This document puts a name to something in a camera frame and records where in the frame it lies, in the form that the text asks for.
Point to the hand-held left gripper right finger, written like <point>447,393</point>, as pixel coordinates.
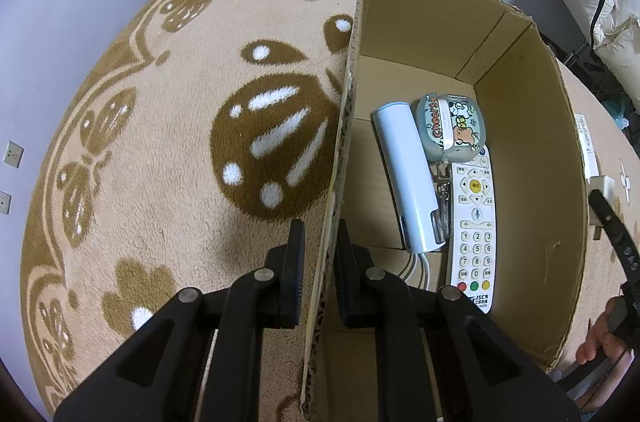
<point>345,282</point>

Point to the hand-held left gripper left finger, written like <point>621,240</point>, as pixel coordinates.
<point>295,272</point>

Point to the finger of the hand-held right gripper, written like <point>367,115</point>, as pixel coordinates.
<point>620,237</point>

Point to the large white charger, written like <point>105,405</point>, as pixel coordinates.
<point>606,187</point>

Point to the small white remote control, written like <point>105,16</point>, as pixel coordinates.
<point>586,142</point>

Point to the cardboard box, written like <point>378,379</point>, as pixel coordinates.
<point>530,152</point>

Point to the light blue power bank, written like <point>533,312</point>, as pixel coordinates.
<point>407,172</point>

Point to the long white keypad remote control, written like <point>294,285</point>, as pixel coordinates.
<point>475,242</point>

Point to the cartoon grey earbud case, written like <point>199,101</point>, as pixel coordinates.
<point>450,127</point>

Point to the person's right hand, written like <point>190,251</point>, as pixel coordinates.
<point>592,344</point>

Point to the teal plastic toy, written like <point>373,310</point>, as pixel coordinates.
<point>619,112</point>

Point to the white wall outlet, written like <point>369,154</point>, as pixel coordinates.
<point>4,202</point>
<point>13,154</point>

